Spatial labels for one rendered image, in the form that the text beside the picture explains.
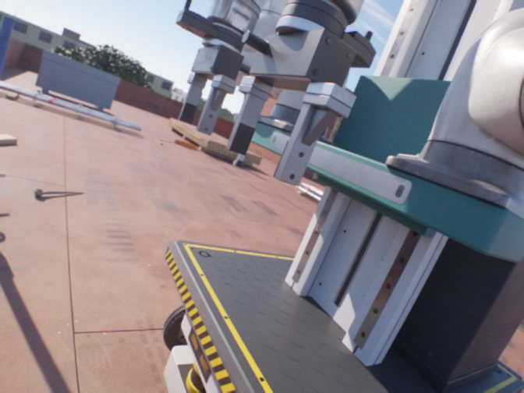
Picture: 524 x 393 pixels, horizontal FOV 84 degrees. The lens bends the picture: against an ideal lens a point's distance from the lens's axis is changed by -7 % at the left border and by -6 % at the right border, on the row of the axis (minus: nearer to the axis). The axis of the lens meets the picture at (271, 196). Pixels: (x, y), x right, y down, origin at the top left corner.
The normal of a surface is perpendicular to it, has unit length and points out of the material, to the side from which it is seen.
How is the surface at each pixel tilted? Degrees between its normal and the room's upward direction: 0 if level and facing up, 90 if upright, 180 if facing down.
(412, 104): 90
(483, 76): 90
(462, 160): 86
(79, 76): 90
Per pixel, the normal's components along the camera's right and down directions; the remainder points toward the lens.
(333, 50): 0.48, 0.35
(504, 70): -0.93, -0.29
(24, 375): 0.37, -0.91
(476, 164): -0.47, -0.12
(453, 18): -0.79, -0.22
